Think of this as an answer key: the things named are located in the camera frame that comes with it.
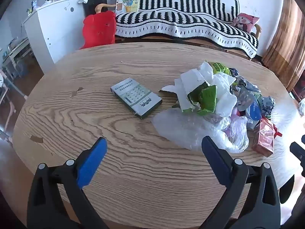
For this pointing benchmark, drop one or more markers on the blue and white wipes packet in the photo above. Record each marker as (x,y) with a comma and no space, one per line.
(254,109)

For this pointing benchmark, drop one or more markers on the white plastic bag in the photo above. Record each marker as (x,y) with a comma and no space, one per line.
(302,107)

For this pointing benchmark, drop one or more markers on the white tissue paper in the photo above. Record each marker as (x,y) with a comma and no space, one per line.
(224,93)

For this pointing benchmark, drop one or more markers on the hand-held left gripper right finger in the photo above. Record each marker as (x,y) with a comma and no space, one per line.
(214,161)

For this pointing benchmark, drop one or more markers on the black white striped sofa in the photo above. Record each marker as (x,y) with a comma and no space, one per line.
(181,21)

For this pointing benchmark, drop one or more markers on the crumpled blue-white wrapper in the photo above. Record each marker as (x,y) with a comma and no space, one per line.
(247,83)

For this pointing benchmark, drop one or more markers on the white shelf rack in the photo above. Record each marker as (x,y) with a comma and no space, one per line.
(16,52)

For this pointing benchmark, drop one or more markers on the green and white cardboard box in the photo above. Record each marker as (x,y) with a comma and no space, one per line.
(135,97)

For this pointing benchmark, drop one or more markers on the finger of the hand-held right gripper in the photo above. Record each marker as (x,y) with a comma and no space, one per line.
(297,151)

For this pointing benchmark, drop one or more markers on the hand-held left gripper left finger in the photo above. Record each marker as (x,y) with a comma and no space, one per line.
(93,164)

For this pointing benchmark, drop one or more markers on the red cardboard box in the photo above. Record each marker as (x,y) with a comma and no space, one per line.
(263,138)

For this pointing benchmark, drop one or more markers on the black box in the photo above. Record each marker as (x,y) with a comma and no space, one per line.
(95,6)

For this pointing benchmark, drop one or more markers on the brown curtain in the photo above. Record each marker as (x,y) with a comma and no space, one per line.
(286,40)

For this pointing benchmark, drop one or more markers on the pink cartoon cushion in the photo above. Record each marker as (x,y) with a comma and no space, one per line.
(245,22)

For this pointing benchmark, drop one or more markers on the red plastic chair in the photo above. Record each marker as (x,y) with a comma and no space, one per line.
(100,29)

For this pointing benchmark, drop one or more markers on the clear plastic bag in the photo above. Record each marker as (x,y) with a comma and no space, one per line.
(236,133)
(181,128)

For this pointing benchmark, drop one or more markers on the dark wooden cabinet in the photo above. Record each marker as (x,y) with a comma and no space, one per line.
(300,85)

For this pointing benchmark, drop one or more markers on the small pink wrapper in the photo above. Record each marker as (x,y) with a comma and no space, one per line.
(236,112)

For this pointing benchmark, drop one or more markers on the yellow-green label packet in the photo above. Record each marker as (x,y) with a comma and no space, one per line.
(220,68)

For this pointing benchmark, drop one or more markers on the white cabinet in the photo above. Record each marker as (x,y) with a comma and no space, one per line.
(57,28)

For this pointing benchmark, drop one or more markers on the colourful picture book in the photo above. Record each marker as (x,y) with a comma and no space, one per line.
(127,6)

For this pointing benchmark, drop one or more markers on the torn green snack packet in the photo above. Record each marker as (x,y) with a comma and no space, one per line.
(205,97)

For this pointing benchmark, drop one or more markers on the grey printed packet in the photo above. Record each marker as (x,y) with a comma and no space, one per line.
(245,99)

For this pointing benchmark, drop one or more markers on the crumpled silver wrapper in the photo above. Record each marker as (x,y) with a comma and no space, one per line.
(268,106)

